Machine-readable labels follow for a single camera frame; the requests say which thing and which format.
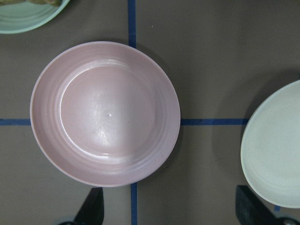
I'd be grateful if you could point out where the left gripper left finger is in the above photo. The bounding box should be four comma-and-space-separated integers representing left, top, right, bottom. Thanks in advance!
73, 187, 104, 225

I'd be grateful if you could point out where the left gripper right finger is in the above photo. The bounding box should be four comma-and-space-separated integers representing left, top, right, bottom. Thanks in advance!
235, 185, 284, 225

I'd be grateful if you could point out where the pink plate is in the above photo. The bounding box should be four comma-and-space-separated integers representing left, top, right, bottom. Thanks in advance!
30, 41, 180, 187

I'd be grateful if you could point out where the cream plate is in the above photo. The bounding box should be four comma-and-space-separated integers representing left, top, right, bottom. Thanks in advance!
240, 81, 300, 209

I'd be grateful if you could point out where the green plate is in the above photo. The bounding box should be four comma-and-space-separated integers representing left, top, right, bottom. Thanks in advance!
0, 0, 69, 34

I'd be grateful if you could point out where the bread slice on plate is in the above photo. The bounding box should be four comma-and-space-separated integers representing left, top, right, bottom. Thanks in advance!
23, 0, 64, 7

